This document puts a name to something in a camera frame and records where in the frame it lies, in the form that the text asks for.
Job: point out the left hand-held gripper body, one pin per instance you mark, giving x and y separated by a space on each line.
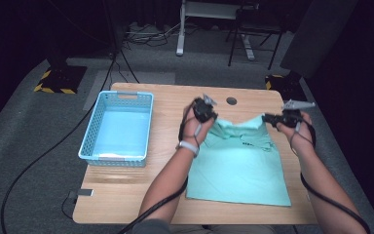
204 109

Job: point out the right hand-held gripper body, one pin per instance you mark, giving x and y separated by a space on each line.
291 117

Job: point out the teal shirt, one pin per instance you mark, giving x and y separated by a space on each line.
240 169

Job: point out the person's right hand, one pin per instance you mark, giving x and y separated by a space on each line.
302 136

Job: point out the person's left hand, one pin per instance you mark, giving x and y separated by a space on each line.
193 130

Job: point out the hazard striped stand base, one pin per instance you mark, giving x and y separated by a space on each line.
60 81
285 87

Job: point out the white wristband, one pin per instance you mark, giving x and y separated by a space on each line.
188 147

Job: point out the dark grey panel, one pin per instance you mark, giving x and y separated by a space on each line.
318 35

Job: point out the black chair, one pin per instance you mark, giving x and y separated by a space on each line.
256 26

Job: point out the blue plastic basket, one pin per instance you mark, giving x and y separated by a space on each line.
89 136

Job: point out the black stand pole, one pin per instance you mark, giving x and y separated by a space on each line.
115 29

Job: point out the person's grey clothing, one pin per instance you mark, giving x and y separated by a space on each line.
152 227

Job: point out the white desk frame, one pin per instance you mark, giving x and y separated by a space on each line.
180 42

